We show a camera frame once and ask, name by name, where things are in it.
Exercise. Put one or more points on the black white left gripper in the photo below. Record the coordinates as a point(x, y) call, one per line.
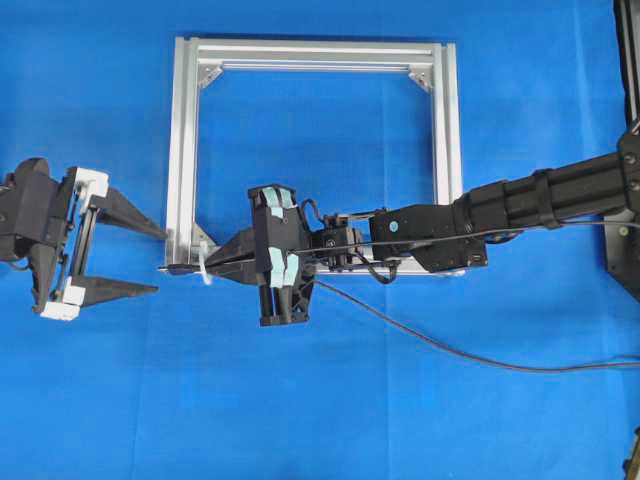
point(42, 260)

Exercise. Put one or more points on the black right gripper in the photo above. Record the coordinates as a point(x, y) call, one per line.
point(279, 306)

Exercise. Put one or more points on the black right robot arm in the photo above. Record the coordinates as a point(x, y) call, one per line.
point(444, 238)

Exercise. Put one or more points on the white zip tie loop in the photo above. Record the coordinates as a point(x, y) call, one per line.
point(203, 254)

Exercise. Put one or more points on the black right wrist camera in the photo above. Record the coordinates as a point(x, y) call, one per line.
point(279, 231)

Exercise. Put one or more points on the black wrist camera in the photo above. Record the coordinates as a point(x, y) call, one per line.
point(33, 207)
point(279, 231)

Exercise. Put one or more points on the silver aluminium extrusion frame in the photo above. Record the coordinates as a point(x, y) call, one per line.
point(198, 62)

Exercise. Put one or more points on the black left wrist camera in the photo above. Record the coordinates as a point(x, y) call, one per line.
point(33, 207)

